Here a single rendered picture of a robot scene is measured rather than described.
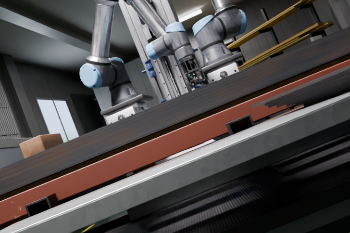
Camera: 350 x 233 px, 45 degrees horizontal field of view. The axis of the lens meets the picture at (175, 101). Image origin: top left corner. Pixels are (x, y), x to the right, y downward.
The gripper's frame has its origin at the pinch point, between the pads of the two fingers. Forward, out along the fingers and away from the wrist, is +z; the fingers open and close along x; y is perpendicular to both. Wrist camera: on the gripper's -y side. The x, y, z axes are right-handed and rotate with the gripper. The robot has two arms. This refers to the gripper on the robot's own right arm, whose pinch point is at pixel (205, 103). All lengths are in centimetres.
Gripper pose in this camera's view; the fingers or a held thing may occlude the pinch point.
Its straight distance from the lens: 174.5
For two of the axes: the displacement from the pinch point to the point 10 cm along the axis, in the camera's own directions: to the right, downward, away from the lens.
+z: 3.8, 9.2, -0.8
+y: -0.3, -0.7, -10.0
